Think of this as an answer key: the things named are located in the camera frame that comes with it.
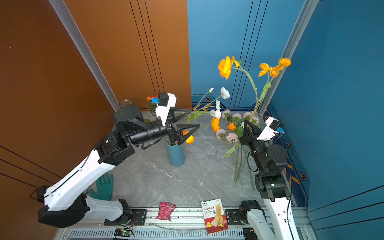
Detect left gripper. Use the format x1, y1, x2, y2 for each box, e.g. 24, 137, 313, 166
128, 106, 197, 149

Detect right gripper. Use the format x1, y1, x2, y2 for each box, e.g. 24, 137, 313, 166
240, 119, 268, 174

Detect orange gerbera flower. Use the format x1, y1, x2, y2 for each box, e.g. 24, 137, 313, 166
146, 95, 158, 116

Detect pink rose spray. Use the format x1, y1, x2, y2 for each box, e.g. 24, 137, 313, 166
222, 109, 261, 127

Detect teal ceramic vase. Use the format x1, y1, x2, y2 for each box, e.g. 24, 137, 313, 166
167, 139, 185, 167

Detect yellow orange poppy spray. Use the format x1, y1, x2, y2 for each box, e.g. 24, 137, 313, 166
186, 117, 220, 144

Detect white ranunculus spray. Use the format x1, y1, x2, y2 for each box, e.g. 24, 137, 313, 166
187, 87, 231, 124

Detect pink carnation spray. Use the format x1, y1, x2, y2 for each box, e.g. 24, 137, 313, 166
216, 129, 245, 185

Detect clear ribbed glass vase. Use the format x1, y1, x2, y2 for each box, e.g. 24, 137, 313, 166
119, 99, 134, 108

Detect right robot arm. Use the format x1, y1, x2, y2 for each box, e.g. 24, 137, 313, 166
240, 117, 300, 240

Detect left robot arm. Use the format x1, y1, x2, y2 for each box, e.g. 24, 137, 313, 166
36, 105, 200, 228

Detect pink snack packet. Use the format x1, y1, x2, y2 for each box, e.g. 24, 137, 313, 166
156, 202, 176, 222

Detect red bandage box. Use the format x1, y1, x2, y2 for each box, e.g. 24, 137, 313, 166
201, 198, 229, 235

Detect green rubber glove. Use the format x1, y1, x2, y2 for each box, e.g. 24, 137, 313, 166
88, 173, 114, 201

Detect left green circuit board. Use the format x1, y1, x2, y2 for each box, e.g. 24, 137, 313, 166
114, 228, 134, 240

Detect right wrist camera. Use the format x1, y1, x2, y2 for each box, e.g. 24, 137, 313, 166
257, 117, 285, 142

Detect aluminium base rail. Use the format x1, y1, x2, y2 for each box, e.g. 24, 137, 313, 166
54, 207, 256, 240

